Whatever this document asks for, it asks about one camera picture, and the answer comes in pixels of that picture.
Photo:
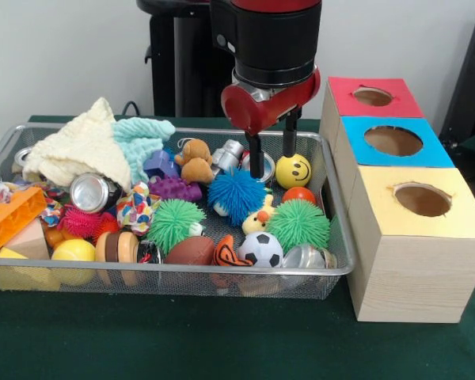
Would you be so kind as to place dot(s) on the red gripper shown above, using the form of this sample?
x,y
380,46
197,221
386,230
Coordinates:
x,y
261,107

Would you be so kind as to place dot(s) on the cream knitted cloth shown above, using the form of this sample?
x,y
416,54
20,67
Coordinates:
x,y
75,150

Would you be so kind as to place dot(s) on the red robot arm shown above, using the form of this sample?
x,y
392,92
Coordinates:
x,y
273,39

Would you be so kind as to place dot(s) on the clear mesh bin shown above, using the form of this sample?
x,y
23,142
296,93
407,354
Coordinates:
x,y
182,286

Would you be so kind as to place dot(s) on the wooden box with three holes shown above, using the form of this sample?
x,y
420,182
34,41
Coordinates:
x,y
412,277

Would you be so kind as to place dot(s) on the red-rimmed silver can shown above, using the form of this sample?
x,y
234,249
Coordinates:
x,y
269,166

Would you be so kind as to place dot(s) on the yellow smiley ball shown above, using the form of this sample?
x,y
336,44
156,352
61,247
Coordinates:
x,y
294,172

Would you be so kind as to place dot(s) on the small red ball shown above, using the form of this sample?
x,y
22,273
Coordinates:
x,y
299,195

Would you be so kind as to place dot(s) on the large blue spiky ball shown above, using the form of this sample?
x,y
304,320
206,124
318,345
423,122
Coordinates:
x,y
237,196

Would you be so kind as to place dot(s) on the yellow duck toy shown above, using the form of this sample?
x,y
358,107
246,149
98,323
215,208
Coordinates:
x,y
258,219

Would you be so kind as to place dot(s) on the brown teddy bear toy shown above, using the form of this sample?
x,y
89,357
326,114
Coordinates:
x,y
195,162

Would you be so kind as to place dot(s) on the green spiky ball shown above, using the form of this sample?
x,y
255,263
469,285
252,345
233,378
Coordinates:
x,y
298,224

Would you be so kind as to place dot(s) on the small soccer ball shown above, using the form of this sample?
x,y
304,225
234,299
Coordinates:
x,y
261,249

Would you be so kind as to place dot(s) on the green furry googly-eyed toy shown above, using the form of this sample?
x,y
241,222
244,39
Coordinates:
x,y
174,224

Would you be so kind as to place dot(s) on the mint green cloth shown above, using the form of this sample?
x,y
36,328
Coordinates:
x,y
142,138

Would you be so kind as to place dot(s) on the brown toy football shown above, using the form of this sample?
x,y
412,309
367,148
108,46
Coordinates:
x,y
190,251

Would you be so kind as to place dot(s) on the colourful patterned cloth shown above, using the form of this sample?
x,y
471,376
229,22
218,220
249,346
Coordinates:
x,y
136,210

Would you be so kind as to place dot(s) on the shiny silver can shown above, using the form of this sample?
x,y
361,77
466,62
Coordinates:
x,y
93,192

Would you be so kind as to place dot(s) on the pink spiky ball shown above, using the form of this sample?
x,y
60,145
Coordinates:
x,y
82,222

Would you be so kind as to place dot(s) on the yellow tennis ball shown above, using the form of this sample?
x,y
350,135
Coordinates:
x,y
74,257

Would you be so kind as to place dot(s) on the crushed silver can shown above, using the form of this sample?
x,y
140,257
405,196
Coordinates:
x,y
21,158

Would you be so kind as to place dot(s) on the orange toy brick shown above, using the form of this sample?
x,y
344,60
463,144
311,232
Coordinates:
x,y
12,220

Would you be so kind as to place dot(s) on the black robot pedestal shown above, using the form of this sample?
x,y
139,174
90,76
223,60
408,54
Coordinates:
x,y
182,71

